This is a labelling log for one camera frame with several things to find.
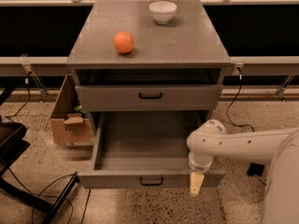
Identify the black chair base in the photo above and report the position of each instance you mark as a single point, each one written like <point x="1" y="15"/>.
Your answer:
<point x="12" y="144"/>

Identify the black stand leg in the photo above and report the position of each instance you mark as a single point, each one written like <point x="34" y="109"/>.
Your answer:
<point x="48" y="205"/>

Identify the white bowl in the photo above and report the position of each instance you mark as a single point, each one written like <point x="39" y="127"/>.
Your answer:
<point x="162" y="11"/>

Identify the grey top drawer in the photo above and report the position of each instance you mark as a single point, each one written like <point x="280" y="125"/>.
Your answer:
<point x="148" y="97"/>

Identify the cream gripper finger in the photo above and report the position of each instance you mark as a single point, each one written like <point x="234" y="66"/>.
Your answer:
<point x="196" y="182"/>

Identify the grey drawer cabinet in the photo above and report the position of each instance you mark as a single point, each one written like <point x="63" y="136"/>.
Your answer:
<point x="185" y="51"/>

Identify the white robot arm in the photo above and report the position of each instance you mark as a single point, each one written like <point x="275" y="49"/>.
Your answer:
<point x="279" y="149"/>

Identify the orange fruit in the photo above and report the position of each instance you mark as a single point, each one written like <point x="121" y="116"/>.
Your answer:
<point x="123" y="42"/>

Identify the black power adapter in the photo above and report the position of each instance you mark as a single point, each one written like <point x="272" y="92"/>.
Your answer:
<point x="255" y="169"/>

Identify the grey drawer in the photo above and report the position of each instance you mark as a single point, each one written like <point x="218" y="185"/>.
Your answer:
<point x="148" y="97"/>
<point x="141" y="150"/>

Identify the cardboard box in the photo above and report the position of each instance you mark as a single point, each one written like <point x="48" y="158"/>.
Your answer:
<point x="69" y="124"/>

